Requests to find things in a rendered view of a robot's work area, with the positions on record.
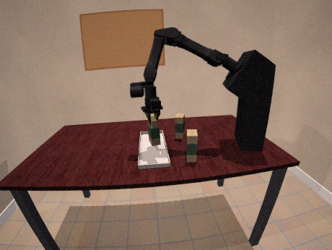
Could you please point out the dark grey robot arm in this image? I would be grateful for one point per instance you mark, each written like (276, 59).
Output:
(173, 37)

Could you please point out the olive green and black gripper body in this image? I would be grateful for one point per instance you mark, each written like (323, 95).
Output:
(147, 111)

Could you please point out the white shallow rectangular tray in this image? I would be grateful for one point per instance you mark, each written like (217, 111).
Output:
(152, 154)

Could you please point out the tan box with green band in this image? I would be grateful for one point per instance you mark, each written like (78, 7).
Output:
(191, 150)
(154, 131)
(179, 126)

